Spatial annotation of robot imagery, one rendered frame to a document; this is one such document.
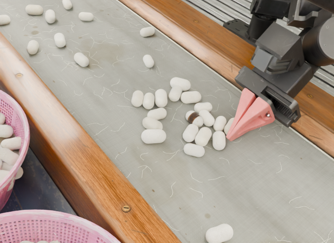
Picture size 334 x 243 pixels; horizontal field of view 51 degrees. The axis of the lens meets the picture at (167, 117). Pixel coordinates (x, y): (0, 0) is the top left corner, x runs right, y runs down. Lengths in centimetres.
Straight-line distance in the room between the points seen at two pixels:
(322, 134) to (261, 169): 13
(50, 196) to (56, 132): 10
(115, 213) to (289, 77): 30
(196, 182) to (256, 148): 12
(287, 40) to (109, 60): 35
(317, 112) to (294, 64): 16
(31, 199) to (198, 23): 50
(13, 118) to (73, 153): 13
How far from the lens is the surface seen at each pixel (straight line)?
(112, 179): 46
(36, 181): 58
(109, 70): 67
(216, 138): 54
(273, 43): 48
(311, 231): 52
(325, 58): 50
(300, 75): 53
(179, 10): 86
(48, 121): 54
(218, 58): 72
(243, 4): 119
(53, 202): 55
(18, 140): 55
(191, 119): 57
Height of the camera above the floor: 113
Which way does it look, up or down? 43 degrees down
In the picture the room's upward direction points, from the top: 10 degrees clockwise
